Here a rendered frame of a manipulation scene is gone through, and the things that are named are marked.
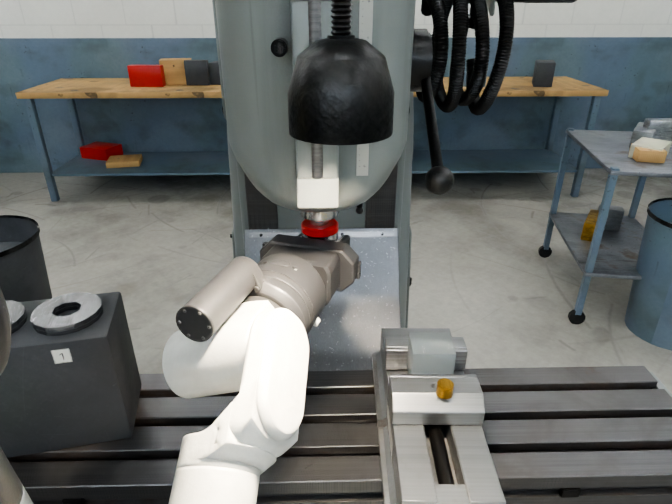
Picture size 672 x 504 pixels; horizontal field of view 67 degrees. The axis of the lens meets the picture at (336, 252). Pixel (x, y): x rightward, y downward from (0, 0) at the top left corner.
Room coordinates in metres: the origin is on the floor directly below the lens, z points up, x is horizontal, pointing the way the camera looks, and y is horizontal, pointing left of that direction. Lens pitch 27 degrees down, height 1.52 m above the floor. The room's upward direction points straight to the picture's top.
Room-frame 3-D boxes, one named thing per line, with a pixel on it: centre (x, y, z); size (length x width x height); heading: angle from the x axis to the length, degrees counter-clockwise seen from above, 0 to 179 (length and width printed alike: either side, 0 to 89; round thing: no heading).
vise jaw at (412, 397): (0.53, -0.14, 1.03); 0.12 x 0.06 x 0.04; 89
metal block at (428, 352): (0.59, -0.14, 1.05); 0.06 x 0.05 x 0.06; 89
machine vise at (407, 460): (0.56, -0.14, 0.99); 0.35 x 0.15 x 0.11; 179
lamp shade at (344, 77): (0.35, 0.00, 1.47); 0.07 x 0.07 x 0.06
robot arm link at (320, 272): (0.50, 0.05, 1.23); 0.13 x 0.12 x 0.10; 73
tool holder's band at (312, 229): (0.58, 0.02, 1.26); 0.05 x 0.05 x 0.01
